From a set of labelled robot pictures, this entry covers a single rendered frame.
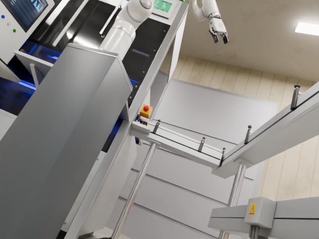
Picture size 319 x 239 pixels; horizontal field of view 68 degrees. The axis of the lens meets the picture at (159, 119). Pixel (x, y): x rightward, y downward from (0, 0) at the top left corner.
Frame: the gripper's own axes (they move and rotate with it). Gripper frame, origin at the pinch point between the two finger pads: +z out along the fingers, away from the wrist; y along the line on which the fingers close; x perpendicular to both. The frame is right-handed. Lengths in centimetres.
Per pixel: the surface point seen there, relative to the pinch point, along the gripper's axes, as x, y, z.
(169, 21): 47, 7, -48
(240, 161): 7, -8, 77
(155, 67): 50, -19, -6
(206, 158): 38, -5, 70
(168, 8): 47, 9, -61
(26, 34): 89, -99, -51
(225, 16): 102, 172, -115
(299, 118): -47, -37, 62
